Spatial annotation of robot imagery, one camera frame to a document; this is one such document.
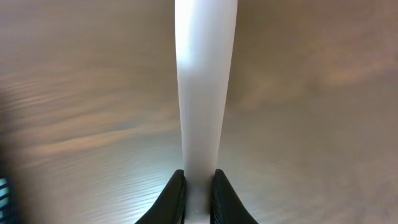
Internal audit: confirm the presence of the white plastic spoon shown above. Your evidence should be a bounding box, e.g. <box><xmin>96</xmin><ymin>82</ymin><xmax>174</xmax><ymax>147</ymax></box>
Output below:
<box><xmin>175</xmin><ymin>0</ymin><xmax>238</xmax><ymax>223</ymax></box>

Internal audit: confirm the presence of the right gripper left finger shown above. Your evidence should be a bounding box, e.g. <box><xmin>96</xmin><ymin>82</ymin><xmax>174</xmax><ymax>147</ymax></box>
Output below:
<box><xmin>136</xmin><ymin>169</ymin><xmax>187</xmax><ymax>224</ymax></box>

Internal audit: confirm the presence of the black plastic basket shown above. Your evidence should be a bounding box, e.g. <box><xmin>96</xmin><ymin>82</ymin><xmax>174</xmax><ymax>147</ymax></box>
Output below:
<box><xmin>1</xmin><ymin>177</ymin><xmax>13</xmax><ymax>224</ymax></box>

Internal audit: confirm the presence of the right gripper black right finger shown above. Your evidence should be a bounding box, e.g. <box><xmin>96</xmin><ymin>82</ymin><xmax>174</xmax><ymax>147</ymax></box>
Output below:
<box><xmin>210</xmin><ymin>169</ymin><xmax>258</xmax><ymax>224</ymax></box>

